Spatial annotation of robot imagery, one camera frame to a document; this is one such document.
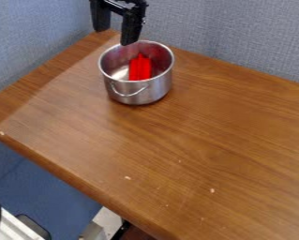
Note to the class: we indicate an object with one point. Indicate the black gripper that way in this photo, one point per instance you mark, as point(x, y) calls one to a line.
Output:
point(132, 8)

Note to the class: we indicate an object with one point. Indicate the metal pot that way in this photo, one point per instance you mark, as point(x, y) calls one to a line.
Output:
point(113, 66)

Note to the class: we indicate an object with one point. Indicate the red block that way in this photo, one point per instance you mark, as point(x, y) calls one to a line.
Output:
point(139, 68)

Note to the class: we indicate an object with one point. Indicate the white device under table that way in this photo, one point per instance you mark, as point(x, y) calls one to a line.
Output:
point(12, 229)

